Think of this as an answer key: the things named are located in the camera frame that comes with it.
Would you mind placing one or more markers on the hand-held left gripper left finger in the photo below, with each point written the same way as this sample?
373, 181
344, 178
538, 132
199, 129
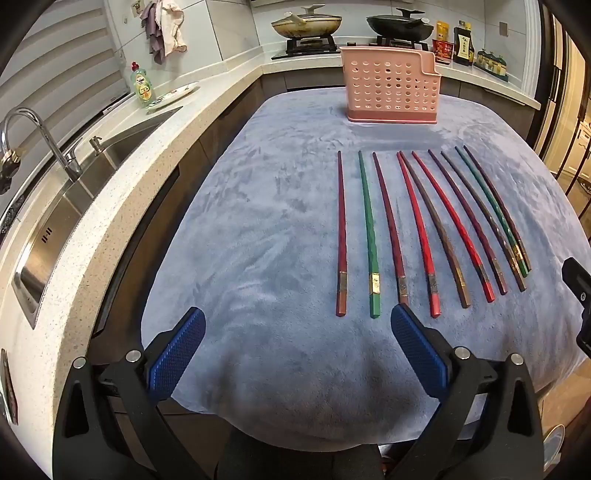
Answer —
178, 355

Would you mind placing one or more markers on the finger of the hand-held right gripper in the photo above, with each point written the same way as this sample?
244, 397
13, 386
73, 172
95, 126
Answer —
575, 277

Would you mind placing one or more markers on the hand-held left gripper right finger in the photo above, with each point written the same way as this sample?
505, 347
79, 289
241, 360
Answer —
418, 350

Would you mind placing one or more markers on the red chopstick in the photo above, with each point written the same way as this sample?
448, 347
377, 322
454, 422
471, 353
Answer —
463, 235
423, 249

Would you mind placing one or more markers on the group of colored chopsticks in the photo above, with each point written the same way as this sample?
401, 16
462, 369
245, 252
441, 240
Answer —
368, 230

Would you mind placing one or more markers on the pink perforated utensil basket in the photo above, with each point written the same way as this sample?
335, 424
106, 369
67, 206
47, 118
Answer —
392, 83

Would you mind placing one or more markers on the glass door black lattice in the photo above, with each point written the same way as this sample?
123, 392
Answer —
570, 115

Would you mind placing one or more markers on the stainless steel sink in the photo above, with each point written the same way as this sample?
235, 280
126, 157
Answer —
69, 217

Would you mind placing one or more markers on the blue-grey plush cloth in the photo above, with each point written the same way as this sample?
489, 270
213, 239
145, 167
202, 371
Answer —
277, 207

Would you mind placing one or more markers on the sink soap dispenser pump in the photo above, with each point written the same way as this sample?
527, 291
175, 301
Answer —
95, 144

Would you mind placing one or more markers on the rack of spice jars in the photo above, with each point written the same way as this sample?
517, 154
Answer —
492, 62

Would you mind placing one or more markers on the dark soy sauce bottle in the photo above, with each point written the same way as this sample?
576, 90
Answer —
463, 46

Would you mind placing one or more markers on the chrome kitchen faucet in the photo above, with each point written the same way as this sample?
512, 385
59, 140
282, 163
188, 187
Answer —
44, 134

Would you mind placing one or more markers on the patterned ceramic plate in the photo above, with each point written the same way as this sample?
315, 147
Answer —
175, 94

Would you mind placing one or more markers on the red seasoning container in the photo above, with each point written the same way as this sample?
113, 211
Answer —
444, 50

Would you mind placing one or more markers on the green dish soap bottle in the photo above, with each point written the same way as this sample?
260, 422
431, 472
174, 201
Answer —
144, 90

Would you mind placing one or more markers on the yellow seasoning packet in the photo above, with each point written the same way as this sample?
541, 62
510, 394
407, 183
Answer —
443, 31

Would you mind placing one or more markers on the black wok with lid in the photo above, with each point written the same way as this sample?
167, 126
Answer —
397, 27

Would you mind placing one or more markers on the black gas stove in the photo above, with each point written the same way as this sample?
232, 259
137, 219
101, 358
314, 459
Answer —
314, 47

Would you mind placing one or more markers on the white window blind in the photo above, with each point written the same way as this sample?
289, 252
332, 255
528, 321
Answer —
55, 55

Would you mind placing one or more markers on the white pink hanging cloth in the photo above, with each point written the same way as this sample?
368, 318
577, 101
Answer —
173, 27

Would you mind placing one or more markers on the purple hanging cloth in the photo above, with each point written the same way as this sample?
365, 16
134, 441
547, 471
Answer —
152, 27

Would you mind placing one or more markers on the beige wok with lid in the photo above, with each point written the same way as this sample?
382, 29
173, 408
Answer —
304, 25

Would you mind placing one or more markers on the brown wall socket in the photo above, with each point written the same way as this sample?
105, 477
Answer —
503, 28

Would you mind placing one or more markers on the small wall sticker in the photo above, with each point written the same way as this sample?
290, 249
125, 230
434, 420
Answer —
135, 5

